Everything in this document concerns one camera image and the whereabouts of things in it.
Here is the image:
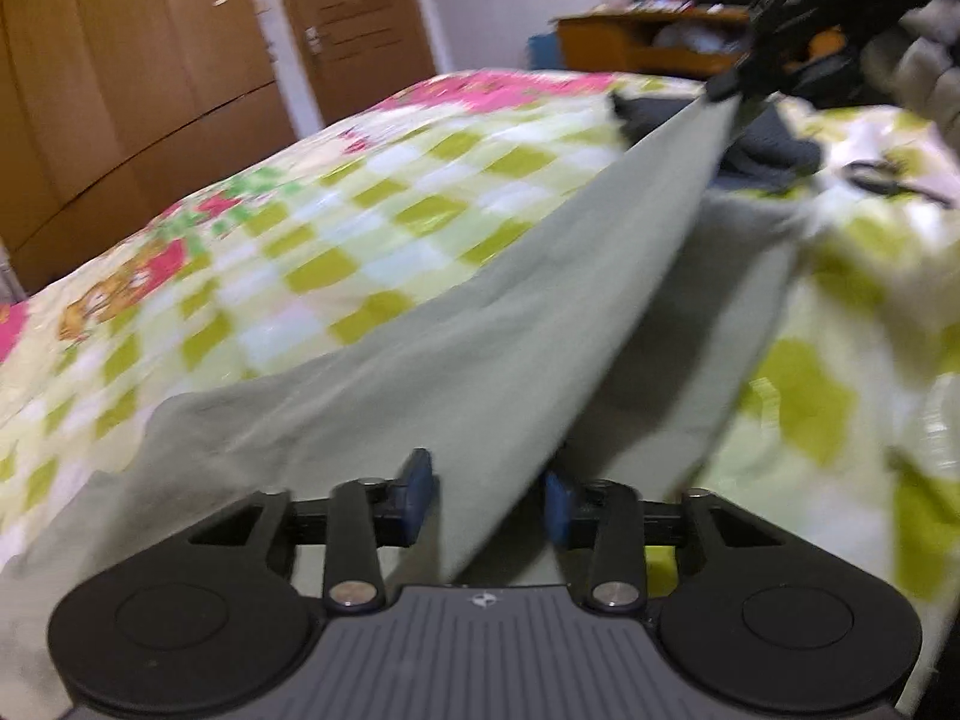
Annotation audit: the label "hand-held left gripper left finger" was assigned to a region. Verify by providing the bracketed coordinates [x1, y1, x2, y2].
[184, 448, 440, 612]

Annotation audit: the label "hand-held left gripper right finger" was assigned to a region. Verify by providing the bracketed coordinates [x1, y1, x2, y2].
[544, 469, 788, 612]

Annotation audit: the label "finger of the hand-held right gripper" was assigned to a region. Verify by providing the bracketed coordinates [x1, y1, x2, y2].
[703, 0, 837, 104]

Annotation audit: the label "grey-green pants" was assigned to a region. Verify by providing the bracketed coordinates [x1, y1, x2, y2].
[0, 88, 820, 720]

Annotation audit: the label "person's right hand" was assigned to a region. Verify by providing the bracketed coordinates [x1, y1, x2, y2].
[861, 0, 960, 132]

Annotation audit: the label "white cloth in desk shelf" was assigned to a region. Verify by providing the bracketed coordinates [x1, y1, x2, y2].
[651, 21, 743, 57]

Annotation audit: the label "folded dark grey cloth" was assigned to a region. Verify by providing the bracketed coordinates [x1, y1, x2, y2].
[611, 88, 823, 194]

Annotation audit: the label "wooden side desk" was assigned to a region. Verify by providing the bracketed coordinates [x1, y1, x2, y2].
[553, 4, 852, 82]

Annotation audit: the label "bed with checkered cover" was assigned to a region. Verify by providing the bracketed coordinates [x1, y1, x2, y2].
[0, 67, 960, 720]

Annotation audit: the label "wooden door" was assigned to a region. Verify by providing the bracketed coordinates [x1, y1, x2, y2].
[264, 0, 439, 130]

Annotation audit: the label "wooden wardrobe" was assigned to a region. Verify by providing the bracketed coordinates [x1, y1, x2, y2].
[0, 0, 299, 295]

